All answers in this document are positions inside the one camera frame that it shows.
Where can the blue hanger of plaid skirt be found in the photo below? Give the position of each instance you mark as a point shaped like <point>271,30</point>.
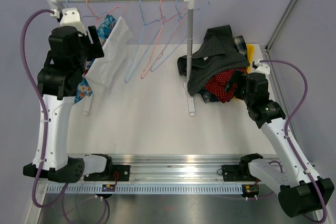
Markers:
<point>164,57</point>

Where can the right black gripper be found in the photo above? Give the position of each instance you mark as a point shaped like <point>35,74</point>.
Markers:
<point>239,78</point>

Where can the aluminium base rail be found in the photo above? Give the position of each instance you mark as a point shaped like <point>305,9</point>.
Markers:
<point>175,168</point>

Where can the dark grey dotted skirt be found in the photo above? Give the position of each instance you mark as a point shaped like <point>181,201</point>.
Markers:
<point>217,54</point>

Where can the pink hanger of red skirt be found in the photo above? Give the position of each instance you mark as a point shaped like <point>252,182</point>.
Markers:
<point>180,15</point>

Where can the yellow plastic bin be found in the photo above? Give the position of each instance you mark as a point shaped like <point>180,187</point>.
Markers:
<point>249,48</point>

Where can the white skirt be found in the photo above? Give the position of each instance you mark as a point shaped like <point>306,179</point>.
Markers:
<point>102,71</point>

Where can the blue hanger of grey skirt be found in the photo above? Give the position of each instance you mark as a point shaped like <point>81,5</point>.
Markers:
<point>132,66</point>

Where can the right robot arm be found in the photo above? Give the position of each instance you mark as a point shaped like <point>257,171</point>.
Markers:
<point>300,188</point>

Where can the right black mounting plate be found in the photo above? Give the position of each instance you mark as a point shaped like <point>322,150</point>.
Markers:
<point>232,173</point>

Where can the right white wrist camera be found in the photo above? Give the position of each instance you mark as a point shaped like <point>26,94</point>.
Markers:
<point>260,67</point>

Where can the red dotted skirt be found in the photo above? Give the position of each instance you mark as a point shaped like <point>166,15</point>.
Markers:
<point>215,87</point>

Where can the pink hanger of white skirt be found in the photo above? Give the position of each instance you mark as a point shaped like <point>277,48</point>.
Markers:
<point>100,14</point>

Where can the blue floral skirt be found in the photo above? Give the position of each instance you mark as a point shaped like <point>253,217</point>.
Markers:
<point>103,31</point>

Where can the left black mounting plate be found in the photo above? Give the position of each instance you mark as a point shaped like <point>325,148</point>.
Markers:
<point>121,173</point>

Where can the silver clothes rack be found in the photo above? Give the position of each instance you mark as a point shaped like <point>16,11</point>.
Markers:
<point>53,4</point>

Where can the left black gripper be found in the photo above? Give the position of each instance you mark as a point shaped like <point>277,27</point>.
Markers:
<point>94,49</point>

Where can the plaid skirt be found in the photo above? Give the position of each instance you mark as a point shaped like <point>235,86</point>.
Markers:
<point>207,96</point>

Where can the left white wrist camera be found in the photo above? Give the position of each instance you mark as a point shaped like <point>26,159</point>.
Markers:
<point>70,17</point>

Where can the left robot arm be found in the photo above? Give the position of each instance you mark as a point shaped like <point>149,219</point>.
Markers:
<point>57,84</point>

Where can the black mounting plate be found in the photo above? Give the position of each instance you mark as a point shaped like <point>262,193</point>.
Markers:
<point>121,173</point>
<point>232,173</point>

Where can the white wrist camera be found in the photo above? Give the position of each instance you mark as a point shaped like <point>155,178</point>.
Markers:
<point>260,67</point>
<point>70,17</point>

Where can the white slotted cable duct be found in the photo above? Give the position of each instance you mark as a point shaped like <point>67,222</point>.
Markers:
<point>155,189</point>

